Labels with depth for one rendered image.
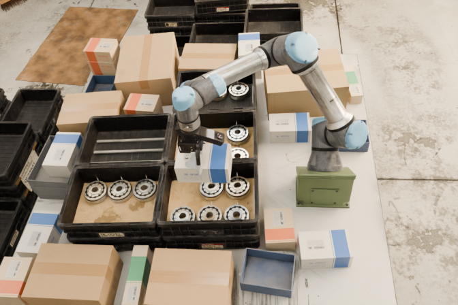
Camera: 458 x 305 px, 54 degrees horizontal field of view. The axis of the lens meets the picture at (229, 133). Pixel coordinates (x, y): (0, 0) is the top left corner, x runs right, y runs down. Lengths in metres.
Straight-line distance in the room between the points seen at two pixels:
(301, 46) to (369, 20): 2.67
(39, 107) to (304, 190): 2.00
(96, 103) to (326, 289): 1.43
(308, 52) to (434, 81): 2.21
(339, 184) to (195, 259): 0.66
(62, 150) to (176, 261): 0.80
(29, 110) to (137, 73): 1.08
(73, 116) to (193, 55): 0.73
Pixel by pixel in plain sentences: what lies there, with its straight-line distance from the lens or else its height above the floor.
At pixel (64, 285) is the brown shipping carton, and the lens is 1.89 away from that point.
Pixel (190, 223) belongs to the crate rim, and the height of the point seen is 0.93.
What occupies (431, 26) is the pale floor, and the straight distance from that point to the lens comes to 4.35.
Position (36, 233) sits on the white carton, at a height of 0.79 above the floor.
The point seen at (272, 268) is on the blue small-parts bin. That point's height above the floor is 0.70.
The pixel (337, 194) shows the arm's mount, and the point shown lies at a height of 0.81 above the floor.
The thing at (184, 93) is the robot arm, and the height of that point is 1.46.
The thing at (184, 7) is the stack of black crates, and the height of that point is 0.38.
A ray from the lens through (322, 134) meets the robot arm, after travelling 1.94.
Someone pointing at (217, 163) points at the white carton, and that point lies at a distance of 1.67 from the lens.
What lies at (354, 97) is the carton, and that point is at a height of 0.75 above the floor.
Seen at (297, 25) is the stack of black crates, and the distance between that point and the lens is 3.37.
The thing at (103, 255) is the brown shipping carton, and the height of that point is 0.86.
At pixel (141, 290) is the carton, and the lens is 1.85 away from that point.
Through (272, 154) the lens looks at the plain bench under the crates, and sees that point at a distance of 2.24.
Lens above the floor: 2.46
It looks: 49 degrees down
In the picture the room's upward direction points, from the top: 7 degrees counter-clockwise
